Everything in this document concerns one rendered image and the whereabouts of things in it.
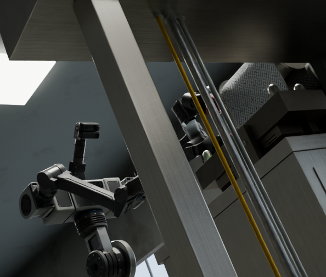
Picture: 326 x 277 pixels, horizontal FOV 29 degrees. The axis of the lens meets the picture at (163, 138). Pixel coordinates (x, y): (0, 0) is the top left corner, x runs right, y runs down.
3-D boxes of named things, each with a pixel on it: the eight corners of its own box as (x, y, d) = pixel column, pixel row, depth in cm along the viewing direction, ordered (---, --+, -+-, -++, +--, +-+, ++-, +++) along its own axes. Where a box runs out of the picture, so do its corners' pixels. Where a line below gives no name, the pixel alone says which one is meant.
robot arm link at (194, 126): (194, 148, 259) (180, 126, 262) (206, 140, 259) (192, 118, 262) (183, 127, 217) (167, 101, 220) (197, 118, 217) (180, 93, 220)
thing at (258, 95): (256, 162, 188) (231, 111, 195) (304, 118, 171) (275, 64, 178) (254, 162, 187) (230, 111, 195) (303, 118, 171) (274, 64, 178)
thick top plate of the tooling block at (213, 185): (244, 184, 186) (236, 166, 189) (332, 108, 158) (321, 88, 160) (202, 190, 177) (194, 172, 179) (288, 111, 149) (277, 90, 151)
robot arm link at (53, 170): (46, 196, 254) (55, 191, 259) (57, 184, 248) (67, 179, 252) (33, 178, 256) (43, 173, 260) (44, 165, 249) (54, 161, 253)
